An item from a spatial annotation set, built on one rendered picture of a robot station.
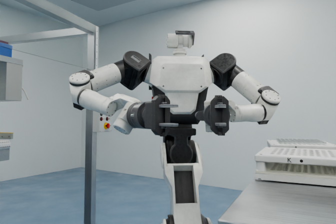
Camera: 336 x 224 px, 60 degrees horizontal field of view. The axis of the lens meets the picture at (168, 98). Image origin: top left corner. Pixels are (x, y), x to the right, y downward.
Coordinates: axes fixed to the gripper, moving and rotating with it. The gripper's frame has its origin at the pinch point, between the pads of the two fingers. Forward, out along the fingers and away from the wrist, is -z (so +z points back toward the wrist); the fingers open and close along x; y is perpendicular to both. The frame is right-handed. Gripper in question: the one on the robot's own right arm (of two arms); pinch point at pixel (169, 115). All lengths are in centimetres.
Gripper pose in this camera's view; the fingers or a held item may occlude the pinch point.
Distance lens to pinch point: 85.1
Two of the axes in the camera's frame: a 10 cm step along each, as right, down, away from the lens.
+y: -7.9, -0.3, -6.1
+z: -6.1, 0.4, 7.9
